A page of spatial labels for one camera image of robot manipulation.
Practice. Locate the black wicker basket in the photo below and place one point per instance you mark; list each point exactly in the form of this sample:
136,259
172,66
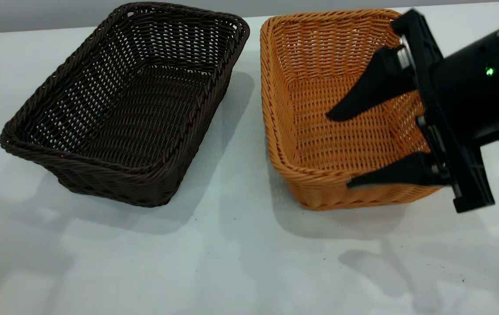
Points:
144,131

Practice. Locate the orange wicker basket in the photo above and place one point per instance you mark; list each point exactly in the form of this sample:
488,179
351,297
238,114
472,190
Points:
315,140

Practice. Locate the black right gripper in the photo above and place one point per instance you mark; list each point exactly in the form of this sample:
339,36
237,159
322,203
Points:
472,92

